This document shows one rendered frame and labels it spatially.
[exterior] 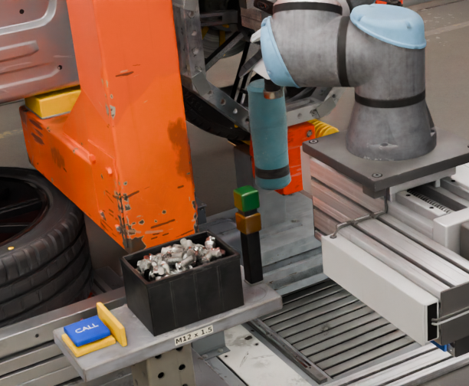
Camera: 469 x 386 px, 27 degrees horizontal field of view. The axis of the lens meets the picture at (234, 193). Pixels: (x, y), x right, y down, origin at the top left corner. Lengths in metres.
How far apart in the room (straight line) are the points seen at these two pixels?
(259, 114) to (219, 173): 1.47
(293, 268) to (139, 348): 0.90
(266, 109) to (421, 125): 0.73
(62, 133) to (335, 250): 0.96
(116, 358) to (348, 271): 0.52
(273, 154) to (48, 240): 0.57
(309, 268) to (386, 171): 1.16
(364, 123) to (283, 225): 1.15
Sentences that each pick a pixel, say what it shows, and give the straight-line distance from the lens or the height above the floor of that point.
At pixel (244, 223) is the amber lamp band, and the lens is 1.91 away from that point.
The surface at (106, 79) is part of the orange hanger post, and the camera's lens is 1.86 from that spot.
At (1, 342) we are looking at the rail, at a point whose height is 0.38.
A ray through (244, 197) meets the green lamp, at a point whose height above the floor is 0.65.
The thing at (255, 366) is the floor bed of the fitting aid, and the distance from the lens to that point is 2.40.
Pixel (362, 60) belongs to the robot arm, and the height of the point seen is 0.98.
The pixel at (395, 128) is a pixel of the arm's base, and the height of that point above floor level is 0.87.
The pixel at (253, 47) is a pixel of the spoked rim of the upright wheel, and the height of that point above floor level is 0.77.
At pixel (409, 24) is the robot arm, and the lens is 1.55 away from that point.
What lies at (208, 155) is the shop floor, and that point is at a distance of 3.90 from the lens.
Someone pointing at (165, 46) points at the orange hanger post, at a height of 0.94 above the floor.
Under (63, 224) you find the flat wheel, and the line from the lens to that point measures 2.25.
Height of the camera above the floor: 1.43
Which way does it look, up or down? 24 degrees down
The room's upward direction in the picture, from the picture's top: 6 degrees counter-clockwise
